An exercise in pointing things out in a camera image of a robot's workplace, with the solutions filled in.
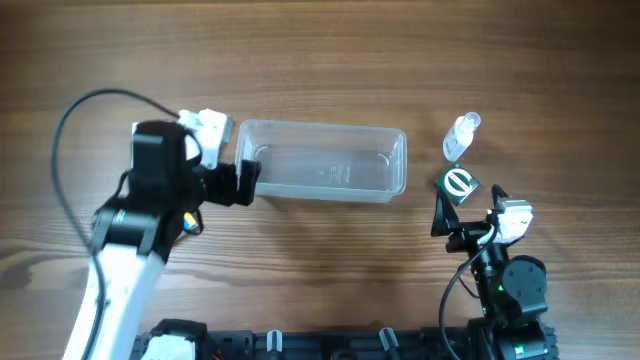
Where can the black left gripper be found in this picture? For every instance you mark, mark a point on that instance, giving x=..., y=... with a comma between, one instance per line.
x=226, y=183

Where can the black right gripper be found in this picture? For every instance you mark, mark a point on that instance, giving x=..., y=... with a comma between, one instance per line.
x=470, y=236

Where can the clear plastic container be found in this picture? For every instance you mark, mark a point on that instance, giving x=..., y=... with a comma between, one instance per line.
x=319, y=161

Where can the blue yellow cough drops bag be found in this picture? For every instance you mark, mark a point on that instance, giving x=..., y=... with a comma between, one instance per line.
x=191, y=224

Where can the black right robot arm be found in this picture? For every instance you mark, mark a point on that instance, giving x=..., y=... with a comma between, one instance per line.
x=511, y=290

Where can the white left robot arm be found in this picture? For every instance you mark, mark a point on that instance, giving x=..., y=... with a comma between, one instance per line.
x=175, y=167

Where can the green round-label box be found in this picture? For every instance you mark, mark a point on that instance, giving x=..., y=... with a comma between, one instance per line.
x=457, y=183

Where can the small clear plastic bottle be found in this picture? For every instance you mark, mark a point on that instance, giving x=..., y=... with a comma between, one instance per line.
x=460, y=136

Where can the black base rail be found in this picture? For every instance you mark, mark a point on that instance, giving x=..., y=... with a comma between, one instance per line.
x=320, y=344

